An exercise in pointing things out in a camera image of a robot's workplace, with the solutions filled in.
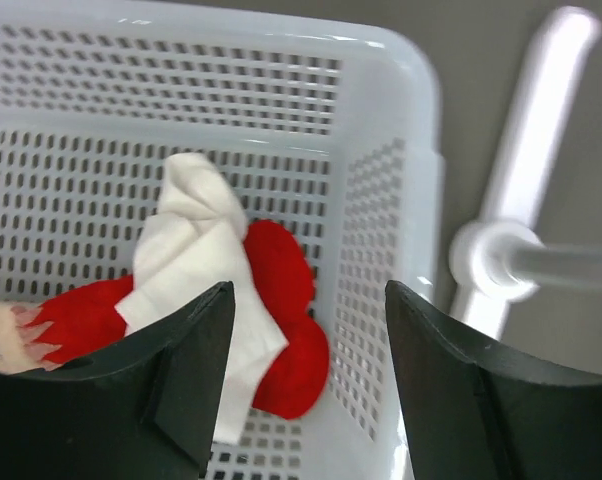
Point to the metal drying rack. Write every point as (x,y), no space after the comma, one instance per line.
(498,259)

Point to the pink patterned sock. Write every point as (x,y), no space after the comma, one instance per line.
(14,356)

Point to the white sock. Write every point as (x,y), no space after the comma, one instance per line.
(193,241)

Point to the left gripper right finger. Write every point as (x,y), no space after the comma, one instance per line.
(475,408)

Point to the red sock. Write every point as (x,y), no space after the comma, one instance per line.
(84,320)

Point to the white perforated plastic basket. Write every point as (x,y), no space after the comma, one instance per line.
(328,128)

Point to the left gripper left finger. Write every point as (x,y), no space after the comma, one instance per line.
(144,407)

